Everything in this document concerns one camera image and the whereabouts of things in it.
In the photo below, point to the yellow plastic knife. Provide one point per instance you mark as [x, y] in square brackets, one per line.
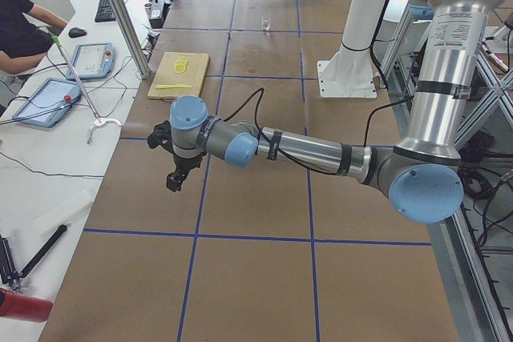
[172, 86]

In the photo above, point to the near blue teach pendant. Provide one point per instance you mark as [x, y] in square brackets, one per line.
[49, 103]

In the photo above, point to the black handheld tool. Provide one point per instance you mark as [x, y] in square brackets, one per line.
[10, 275]

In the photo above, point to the red bottle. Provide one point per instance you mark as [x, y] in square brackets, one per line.
[21, 307]

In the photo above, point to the bamboo cutting board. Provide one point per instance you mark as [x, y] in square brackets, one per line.
[194, 75]

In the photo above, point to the grabber stick tool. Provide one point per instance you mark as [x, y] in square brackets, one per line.
[99, 121]

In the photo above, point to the person in black shirt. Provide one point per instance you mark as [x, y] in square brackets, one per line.
[23, 44]

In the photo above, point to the aluminium frame post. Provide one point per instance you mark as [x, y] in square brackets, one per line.
[128, 31]

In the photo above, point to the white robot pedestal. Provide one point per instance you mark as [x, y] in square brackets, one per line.
[349, 73]

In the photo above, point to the far blue teach pendant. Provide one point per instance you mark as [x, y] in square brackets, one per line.
[93, 61]

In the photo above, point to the black computer mouse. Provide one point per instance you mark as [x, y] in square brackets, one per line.
[76, 32]

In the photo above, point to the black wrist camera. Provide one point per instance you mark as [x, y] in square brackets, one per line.
[161, 137]

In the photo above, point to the clear glass shaker cup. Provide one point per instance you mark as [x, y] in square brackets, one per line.
[266, 23]

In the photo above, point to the blue teach pendant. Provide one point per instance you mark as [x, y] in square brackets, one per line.
[93, 61]
[49, 103]

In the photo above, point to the black keyboard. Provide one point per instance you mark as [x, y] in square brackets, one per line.
[105, 12]

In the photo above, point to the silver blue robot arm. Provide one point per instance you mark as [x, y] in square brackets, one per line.
[418, 174]

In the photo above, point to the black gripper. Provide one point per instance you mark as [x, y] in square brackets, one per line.
[187, 162]

